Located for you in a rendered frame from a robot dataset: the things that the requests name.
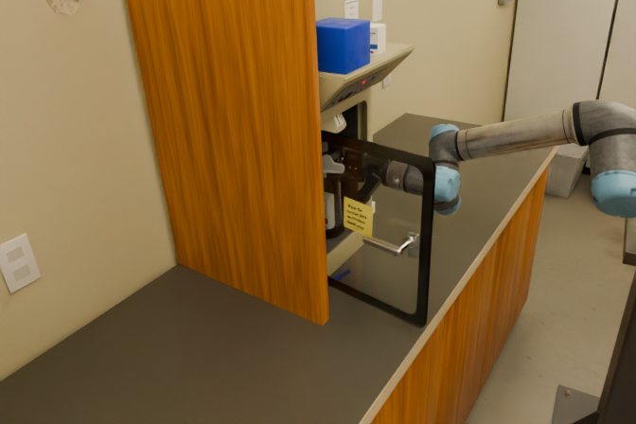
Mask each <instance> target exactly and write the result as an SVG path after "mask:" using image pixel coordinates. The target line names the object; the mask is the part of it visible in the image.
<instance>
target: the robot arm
mask: <svg viewBox="0 0 636 424"><path fill-rule="evenodd" d="M572 143H575V144H576V145H577V146H579V147H584V146H589V153H590V168H591V194H592V201H593V203H594V205H595V207H596V208H597V209H598V210H600V211H601V212H603V213H605V214H608V215H611V216H613V217H616V216H620V217H621V218H636V109H634V108H632V107H630V106H628V105H626V104H623V103H619V102H616V101H610V100H600V99H596V100H585V101H580V102H576V103H573V104H572V105H571V107H570V108H569V109H567V110H562V111H557V112H552V113H548V114H543V115H534V116H529V117H525V118H520V119H515V120H510V121H505V122H501V123H496V124H491V125H486V126H482V127H477V128H472V129H467V130H462V131H459V129H458V128H457V127H456V126H454V125H451V124H447V125H444V124H440V125H437V126H435V127H433V128H432V129H431V132H430V141H429V144H428V146H429V158H431V159H432V160H433V161H434V163H435V166H436V174H435V190H434V206H433V211H435V212H436V213H437V214H439V215H443V216H448V215H451V214H453V213H454V212H456V211H457V210H458V208H459V207H460V204H461V198H460V194H459V192H458V190H459V187H460V174H459V173H458V169H459V162H461V161H467V160H471V159H477V158H483V157H489V156H495V155H501V154H507V153H513V152H519V151H525V150H536V149H542V148H548V147H553V146H560V145H566V144H572Z"/></svg>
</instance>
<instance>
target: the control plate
mask: <svg viewBox="0 0 636 424"><path fill-rule="evenodd" d="M387 68H388V67H386V68H384V69H382V70H380V71H379V72H377V73H375V74H373V75H371V76H369V77H367V78H365V79H362V80H360V81H358V82H356V83H354V84H352V85H350V86H348V87H346V88H344V90H343V91H342V92H341V93H340V94H339V95H338V96H336V97H335V98H334V99H333V100H332V101H331V102H330V103H329V104H328V105H327V106H326V108H325V109H324V110H323V111H325V110H327V109H329V108H331V107H333V106H335V105H337V104H338V103H340V102H338V100H339V99H341V98H342V97H343V98H345V97H346V96H347V95H348V94H349V93H351V92H353V93H352V94H351V95H350V96H349V97H348V98H350V97H353V96H355V95H357V94H358V93H359V92H361V90H360V89H361V88H362V91H363V90H365V89H366V87H364V86H366V85H367V87H368V86H369V85H370V84H371V83H372V82H373V81H374V80H375V79H376V78H377V77H378V76H379V75H380V74H381V73H382V72H383V71H384V70H385V69H387ZM374 76H375V77H374ZM373 77H374V78H373ZM372 78H373V79H372ZM364 81H365V83H363V82H364ZM356 90H357V94H355V93H354V92H355V91H356ZM346 99H347V98H346ZM344 100H345V99H343V100H342V101H344ZM334 101H335V102H334ZM342 101H341V102H342ZM333 102H334V104H332V103H333ZM331 104H332V105H331ZM323 111H322V112H323Z"/></svg>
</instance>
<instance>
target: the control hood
mask: <svg viewBox="0 0 636 424"><path fill-rule="evenodd" d="M414 50H415V46H414V45H413V44H394V43H385V51H384V52H382V53H381V54H379V55H378V56H376V55H370V63H369V64H367V65H366V66H364V67H361V68H359V69H357V70H355V71H353V72H351V73H348V74H346V75H343V74H335V73H328V72H321V71H318V79H319V99H320V113H321V112H322V111H323V110H324V109H325V108H326V106H327V105H328V104H329V103H330V102H331V101H332V100H333V99H334V98H335V97H336V96H338V95H339V94H340V93H341V92H342V91H343V90H344V88H346V87H348V86H350V85H352V84H354V83H356V82H358V81H360V80H363V79H365V78H367V77H369V76H371V75H373V74H375V73H377V72H379V71H380V70H382V69H384V68H386V67H388V68H387V69H385V70H384V71H383V72H382V73H381V74H380V75H379V76H378V77H377V78H376V79H375V80H374V81H373V82H372V83H371V84H370V85H369V86H368V87H367V88H366V89H368V88H370V87H372V86H373V85H375V84H377V83H379V82H381V81H383V80H384V79H385V78H386V77H387V76H388V75H389V74H390V73H391V72H392V71H393V70H394V69H395V68H396V67H397V66H398V65H399V64H400V63H401V62H403V61H404V60H405V59H406V58H407V57H408V56H409V55H410V54H411V53H412V52H413V51H414ZM366 89H365V90H366Z"/></svg>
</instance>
